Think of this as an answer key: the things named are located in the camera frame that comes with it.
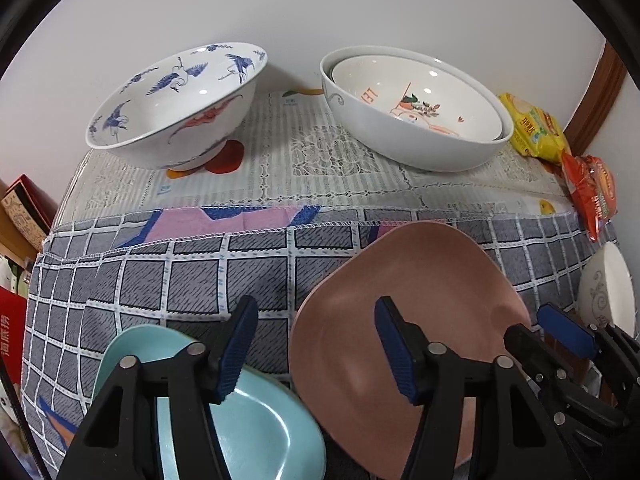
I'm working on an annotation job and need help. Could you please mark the yellow snack packet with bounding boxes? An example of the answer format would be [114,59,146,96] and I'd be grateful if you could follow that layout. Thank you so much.
[497,92,572,162]

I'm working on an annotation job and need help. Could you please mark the teal square plate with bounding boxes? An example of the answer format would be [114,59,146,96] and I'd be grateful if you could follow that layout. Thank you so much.
[92,325,327,480]

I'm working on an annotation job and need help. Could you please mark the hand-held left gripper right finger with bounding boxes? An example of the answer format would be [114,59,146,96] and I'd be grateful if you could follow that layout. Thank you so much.
[374,296,591,480]

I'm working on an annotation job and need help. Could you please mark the red snack packet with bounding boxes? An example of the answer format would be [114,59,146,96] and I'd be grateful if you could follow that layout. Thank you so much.
[561,150,618,243]

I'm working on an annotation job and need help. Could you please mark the white lace print tablecloth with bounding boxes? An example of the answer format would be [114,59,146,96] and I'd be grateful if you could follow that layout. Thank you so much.
[55,89,581,233]

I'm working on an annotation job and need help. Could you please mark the blue crane print bowl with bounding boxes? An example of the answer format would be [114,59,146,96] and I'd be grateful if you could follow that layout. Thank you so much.
[86,42,268,171]

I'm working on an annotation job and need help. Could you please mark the red patterned box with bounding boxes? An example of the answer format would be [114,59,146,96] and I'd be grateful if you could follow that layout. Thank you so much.
[0,175,58,252]

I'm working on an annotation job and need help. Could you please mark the white bowl with orange print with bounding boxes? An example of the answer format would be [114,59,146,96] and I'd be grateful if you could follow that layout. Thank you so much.
[331,55,503,142]

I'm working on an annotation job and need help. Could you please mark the white bowl with grey swirls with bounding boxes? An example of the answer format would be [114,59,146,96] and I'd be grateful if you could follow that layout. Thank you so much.
[577,242,638,336]

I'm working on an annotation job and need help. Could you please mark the pink square plate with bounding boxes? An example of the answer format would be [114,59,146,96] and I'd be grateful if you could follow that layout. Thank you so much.
[289,221,532,478]

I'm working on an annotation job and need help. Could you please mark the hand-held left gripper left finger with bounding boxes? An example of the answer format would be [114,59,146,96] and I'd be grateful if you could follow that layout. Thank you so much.
[56,296,260,480]

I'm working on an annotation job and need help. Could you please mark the grey checkered cloth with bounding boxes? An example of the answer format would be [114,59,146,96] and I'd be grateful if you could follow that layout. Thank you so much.
[20,205,621,480]

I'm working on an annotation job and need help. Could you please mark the red paper bag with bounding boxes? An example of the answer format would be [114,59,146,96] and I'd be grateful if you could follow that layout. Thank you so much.
[0,287,31,386]

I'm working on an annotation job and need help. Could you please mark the large white bowl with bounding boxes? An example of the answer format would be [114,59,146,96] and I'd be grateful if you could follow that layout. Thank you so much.
[320,46,515,172]

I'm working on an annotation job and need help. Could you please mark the brown wooden door frame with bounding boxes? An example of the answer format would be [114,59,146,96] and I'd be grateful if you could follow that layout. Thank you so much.
[565,40,628,156]

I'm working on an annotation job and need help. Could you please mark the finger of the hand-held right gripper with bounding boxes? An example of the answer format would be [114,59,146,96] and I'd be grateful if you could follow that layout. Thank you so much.
[537,302,640,366]
[504,325,621,423]

